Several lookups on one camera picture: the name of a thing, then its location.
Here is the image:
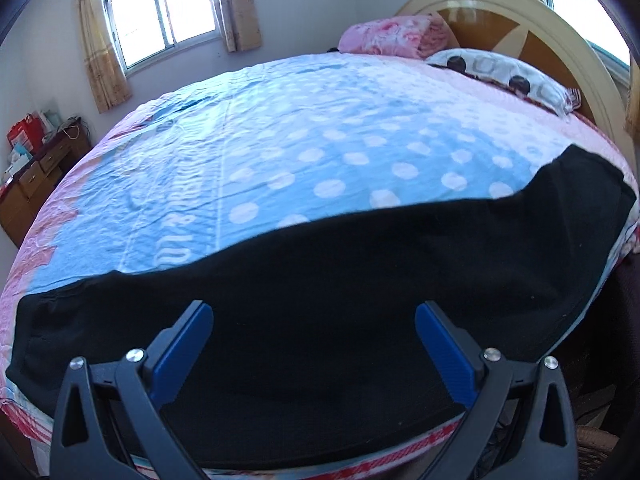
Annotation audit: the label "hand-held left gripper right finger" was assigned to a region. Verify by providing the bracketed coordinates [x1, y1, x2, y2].
[415, 301, 583, 480]

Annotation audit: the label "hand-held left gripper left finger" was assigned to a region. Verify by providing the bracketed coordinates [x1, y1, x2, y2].
[50, 300, 215, 480]

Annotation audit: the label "black pants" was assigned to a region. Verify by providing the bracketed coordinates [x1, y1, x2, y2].
[6, 144, 637, 471]

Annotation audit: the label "wicker basket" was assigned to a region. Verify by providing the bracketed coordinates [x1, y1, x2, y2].
[575, 425, 621, 480]

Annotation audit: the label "blue polka dot bedsheet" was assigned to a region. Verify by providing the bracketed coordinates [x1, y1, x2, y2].
[0, 52, 640, 480]

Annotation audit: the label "brown wooden desk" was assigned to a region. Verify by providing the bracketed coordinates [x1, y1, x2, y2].
[0, 120, 93, 248]

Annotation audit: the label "white plastic bag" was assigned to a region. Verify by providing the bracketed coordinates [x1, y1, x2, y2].
[40, 109, 66, 137]

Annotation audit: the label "red paper bag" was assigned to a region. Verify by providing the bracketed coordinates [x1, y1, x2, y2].
[6, 114, 43, 153]

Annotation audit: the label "white patterned pillow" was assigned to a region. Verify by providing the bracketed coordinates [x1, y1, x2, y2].
[426, 48, 576, 116]

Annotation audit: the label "beige checked curtain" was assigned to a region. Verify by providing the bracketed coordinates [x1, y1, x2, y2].
[75, 0, 133, 113]
[207, 0, 263, 53]

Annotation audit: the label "pink floral blanket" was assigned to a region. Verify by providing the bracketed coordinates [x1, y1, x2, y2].
[338, 14, 461, 59]

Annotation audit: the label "sliding glass window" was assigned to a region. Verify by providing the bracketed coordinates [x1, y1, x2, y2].
[100, 0, 221, 71]

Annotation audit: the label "cream and wood headboard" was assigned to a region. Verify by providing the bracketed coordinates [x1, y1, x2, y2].
[395, 0, 633, 146]

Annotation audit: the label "bright window beside headboard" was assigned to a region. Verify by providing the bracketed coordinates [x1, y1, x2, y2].
[542, 0, 632, 67]

